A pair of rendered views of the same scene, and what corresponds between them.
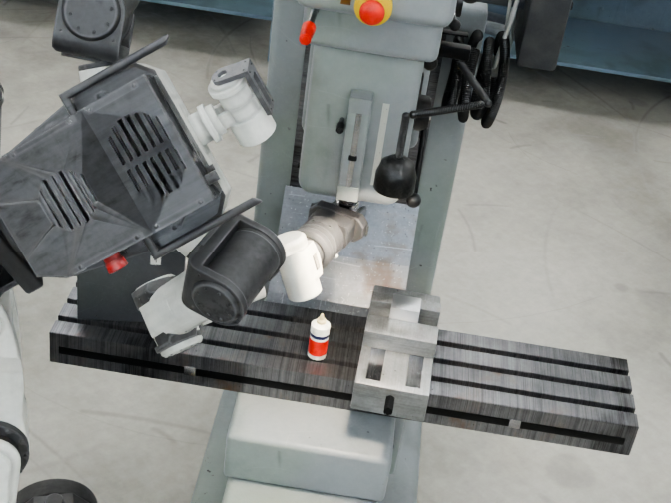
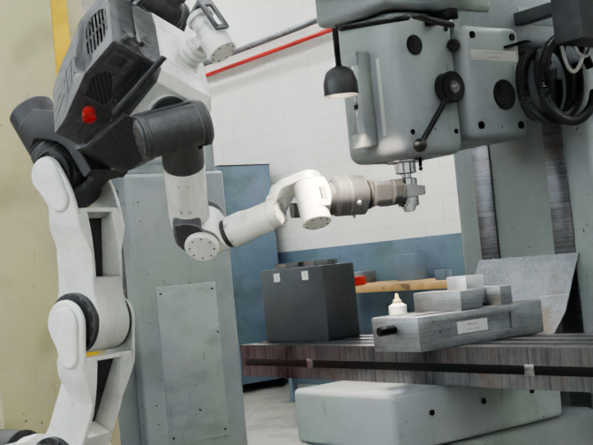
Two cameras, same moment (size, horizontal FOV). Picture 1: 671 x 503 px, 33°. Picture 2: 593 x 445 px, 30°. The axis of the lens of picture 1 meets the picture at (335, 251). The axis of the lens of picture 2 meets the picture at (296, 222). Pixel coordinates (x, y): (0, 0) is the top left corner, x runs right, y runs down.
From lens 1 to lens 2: 225 cm
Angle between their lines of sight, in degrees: 60
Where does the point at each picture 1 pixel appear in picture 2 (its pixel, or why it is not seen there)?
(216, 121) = (189, 42)
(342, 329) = not seen: hidden behind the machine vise
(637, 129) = not seen: outside the picture
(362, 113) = (352, 64)
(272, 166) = (469, 244)
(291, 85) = (467, 162)
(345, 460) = (363, 400)
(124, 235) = (78, 81)
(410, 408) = (409, 337)
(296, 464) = (334, 414)
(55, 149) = (71, 49)
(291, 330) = not seen: hidden behind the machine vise
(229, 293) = (138, 122)
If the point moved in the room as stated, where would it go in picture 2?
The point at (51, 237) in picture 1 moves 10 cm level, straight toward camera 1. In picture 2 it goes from (62, 102) to (26, 100)
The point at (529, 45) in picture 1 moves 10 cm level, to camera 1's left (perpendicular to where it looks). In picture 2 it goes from (557, 21) to (521, 31)
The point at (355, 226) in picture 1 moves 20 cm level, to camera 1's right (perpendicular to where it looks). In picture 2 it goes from (392, 186) to (457, 176)
